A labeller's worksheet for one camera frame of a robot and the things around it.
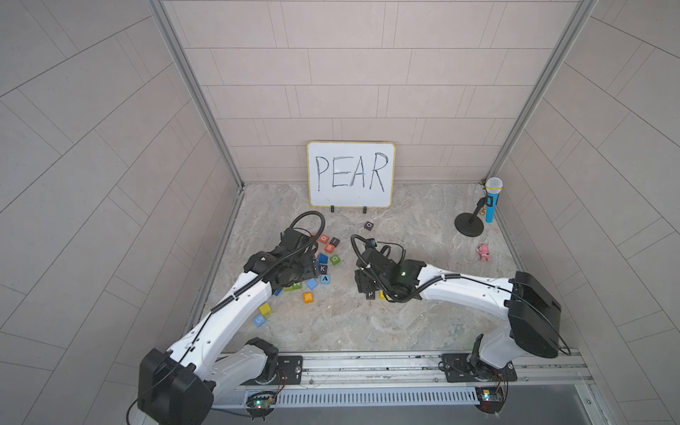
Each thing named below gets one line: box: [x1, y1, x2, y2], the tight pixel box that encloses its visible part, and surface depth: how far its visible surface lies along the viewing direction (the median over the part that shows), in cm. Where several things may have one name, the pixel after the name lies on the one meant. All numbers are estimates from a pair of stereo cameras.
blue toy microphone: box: [485, 176, 504, 225], surface depth 88 cm
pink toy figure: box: [476, 243, 492, 262], surface depth 95 cm
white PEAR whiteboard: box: [306, 140, 397, 209], surface depth 103 cm
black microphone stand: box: [454, 195, 494, 238], surface depth 103 cm
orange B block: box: [302, 292, 315, 304], surface depth 84 cm
